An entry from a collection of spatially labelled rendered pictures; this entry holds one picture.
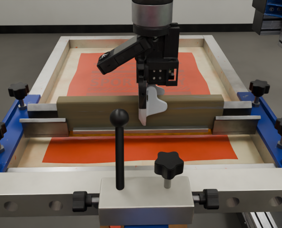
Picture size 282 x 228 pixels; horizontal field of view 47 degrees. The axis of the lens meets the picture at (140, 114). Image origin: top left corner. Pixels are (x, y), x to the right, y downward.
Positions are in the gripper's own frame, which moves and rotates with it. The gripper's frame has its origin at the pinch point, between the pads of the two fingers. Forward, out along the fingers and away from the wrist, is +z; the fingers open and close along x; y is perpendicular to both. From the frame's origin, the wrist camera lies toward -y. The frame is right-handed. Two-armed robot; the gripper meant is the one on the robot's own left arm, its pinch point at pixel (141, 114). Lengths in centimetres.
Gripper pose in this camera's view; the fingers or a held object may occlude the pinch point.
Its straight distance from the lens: 71.1
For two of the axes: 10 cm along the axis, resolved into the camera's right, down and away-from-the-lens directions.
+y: 10.0, -0.1, 0.2
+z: 0.0, 8.4, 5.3
